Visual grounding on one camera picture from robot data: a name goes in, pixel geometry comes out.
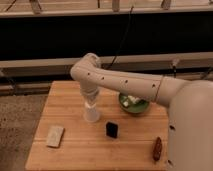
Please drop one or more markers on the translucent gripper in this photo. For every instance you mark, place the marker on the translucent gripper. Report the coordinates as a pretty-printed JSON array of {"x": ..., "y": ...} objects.
[{"x": 91, "y": 98}]

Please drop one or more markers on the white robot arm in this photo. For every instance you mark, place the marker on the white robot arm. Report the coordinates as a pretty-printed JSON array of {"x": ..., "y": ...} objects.
[{"x": 189, "y": 105}]

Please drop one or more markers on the black eraser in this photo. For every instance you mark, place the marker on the black eraser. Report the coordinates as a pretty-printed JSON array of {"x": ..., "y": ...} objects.
[{"x": 111, "y": 129}]

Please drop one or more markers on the white tube in bowl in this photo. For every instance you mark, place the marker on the white tube in bowl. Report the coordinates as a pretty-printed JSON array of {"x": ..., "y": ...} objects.
[{"x": 134, "y": 100}]

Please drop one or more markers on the green bowl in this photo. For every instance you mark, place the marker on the green bowl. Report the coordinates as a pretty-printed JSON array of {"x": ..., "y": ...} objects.
[{"x": 131, "y": 108}]

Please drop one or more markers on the grey sponge block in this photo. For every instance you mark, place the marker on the grey sponge block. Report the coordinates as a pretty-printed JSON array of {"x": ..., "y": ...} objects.
[{"x": 54, "y": 136}]

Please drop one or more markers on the brown wooden-handled tool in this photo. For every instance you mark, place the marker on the brown wooden-handled tool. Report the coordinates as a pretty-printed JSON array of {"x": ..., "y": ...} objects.
[{"x": 157, "y": 149}]

